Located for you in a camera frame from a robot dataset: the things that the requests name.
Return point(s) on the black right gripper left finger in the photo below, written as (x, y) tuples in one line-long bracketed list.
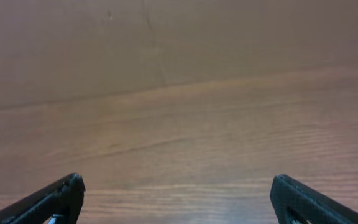
[(59, 202)]

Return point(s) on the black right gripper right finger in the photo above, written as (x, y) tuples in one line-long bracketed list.
[(294, 202)]

